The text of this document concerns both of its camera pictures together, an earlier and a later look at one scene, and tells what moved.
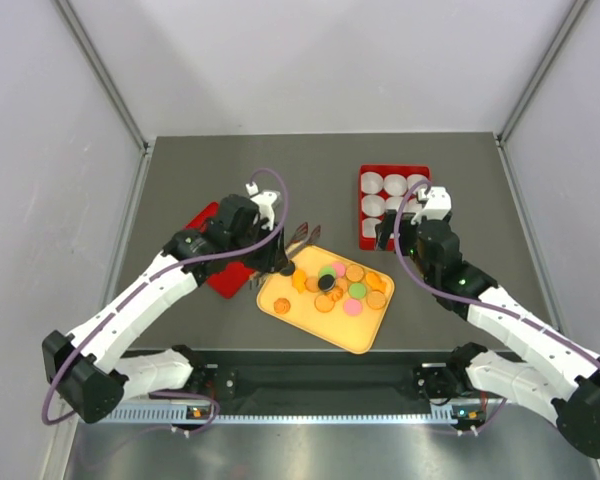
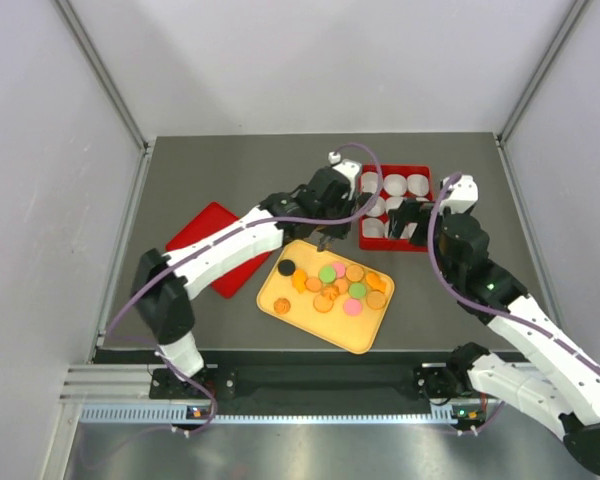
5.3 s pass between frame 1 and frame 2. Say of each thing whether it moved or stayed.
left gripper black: moved
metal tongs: moved
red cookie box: stayed
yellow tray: stayed
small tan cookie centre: stayed
